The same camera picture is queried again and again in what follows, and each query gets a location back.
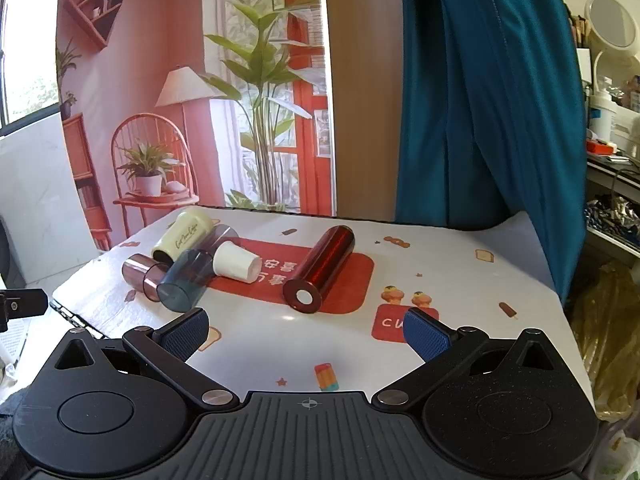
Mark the cream yellow cup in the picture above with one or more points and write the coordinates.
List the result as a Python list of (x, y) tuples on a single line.
[(187, 235)]

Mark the dark transparent cup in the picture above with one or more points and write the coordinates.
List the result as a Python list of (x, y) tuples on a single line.
[(187, 275)]

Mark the printed tablecloth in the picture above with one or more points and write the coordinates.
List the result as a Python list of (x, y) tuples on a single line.
[(450, 270)]

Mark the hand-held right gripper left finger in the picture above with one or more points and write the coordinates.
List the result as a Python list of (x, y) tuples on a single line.
[(186, 334)]

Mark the blue curtain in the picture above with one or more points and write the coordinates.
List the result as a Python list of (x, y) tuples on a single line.
[(490, 110)]

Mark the white plastic tub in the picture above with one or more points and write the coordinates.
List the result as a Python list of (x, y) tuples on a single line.
[(601, 117)]

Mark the white shelf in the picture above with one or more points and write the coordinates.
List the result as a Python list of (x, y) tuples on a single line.
[(612, 170)]

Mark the printed room backdrop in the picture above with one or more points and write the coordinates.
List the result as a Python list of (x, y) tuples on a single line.
[(200, 60)]

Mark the red metallic cup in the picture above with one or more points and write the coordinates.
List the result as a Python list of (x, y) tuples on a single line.
[(322, 267)]

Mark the pink translucent glass cup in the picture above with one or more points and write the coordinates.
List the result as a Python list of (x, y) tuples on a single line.
[(137, 271)]

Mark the white paper cup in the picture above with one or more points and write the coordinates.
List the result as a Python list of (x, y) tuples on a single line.
[(235, 261)]

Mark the white plastic bag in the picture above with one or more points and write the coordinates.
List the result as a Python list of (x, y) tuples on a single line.
[(620, 455)]

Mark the yellow plastic bag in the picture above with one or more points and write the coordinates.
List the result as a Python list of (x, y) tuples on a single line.
[(607, 335)]

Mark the round white mirror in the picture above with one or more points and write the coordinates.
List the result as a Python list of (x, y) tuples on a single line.
[(610, 20)]

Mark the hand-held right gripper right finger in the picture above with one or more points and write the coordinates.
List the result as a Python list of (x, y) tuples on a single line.
[(424, 332)]

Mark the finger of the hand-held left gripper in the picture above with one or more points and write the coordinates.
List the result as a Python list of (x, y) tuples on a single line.
[(27, 302)]

